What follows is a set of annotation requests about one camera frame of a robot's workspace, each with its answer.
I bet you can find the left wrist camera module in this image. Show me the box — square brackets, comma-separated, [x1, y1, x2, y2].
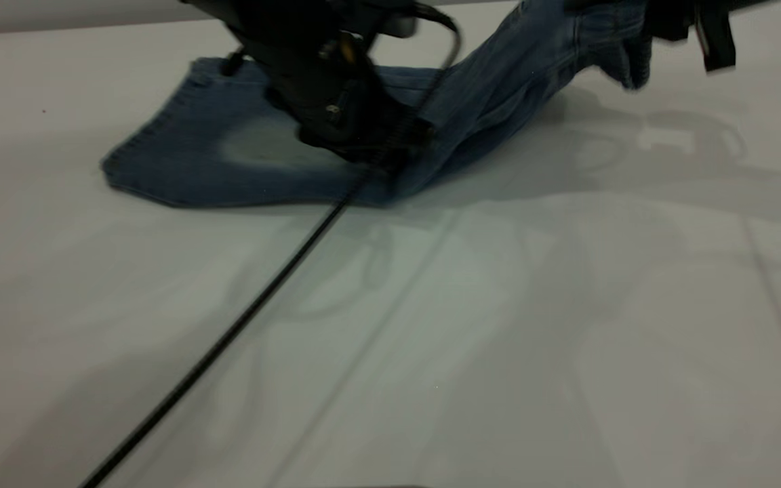
[363, 10, 420, 39]

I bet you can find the blue denim shorts basketball print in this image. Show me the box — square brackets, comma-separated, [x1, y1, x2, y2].
[101, 0, 656, 209]

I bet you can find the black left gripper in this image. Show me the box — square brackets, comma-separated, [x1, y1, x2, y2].
[228, 20, 433, 167]

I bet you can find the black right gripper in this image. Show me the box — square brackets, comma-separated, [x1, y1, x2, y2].
[641, 0, 737, 73]

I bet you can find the black braided cable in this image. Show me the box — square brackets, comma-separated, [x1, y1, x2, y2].
[79, 3, 462, 488]

